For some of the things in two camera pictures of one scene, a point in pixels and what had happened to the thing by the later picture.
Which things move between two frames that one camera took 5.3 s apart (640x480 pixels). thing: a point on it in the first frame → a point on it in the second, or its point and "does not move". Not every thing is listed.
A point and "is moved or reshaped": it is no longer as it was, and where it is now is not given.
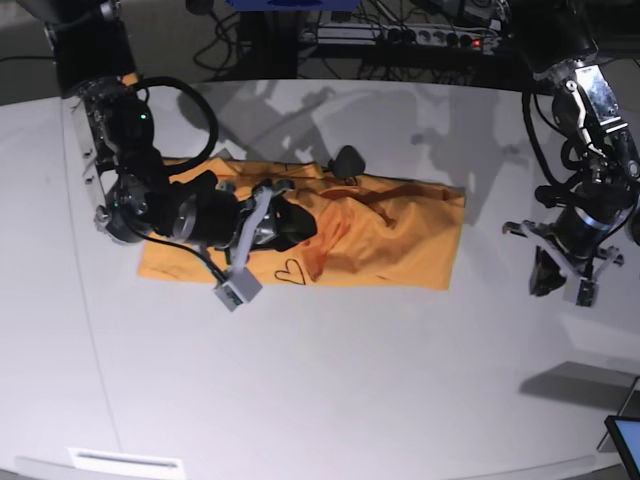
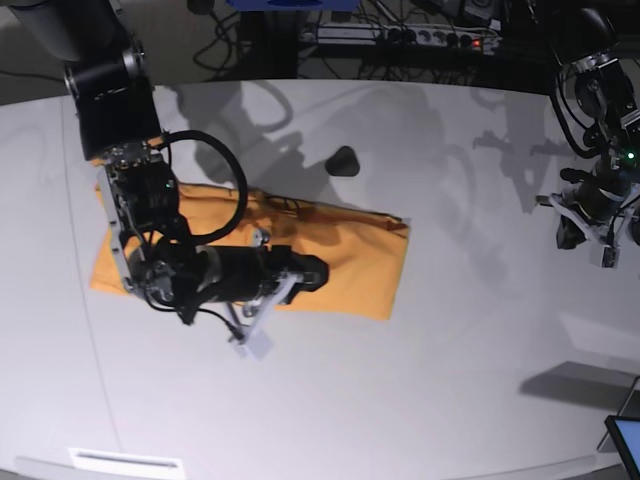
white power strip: [404, 35] does not move
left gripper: [220, 219] → [245, 272]
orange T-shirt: [370, 233] is moved or reshaped
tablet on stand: [625, 433] does not move
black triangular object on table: [347, 163] does not move
